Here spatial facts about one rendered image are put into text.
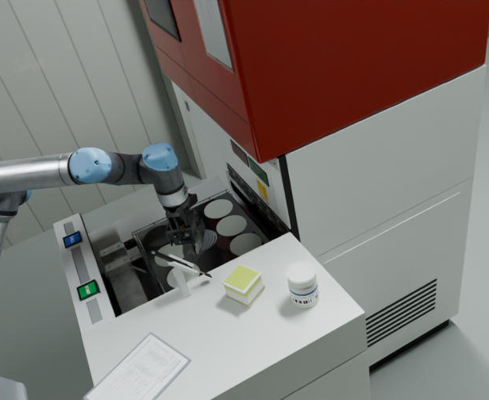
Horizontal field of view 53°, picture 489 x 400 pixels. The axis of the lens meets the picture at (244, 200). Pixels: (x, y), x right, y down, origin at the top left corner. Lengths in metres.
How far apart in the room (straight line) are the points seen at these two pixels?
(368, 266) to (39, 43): 2.20
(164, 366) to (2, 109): 2.26
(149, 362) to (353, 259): 0.75
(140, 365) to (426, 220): 1.05
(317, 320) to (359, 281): 0.56
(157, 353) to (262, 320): 0.26
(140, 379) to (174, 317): 0.18
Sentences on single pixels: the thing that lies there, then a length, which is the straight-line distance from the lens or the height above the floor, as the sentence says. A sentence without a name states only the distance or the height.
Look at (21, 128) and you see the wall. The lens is 3.23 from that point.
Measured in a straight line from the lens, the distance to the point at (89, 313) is 1.42.
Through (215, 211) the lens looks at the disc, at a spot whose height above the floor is 0.90.
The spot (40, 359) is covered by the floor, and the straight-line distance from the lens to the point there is 2.79.
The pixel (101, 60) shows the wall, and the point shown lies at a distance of 3.17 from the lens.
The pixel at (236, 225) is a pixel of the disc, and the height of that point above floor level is 0.90.
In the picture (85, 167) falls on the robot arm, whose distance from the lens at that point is 1.10.
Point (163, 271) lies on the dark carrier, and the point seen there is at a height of 0.90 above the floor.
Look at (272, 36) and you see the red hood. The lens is 1.13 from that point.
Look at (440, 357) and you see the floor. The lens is 2.31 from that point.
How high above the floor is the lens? 1.91
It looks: 37 degrees down
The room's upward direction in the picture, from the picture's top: 14 degrees counter-clockwise
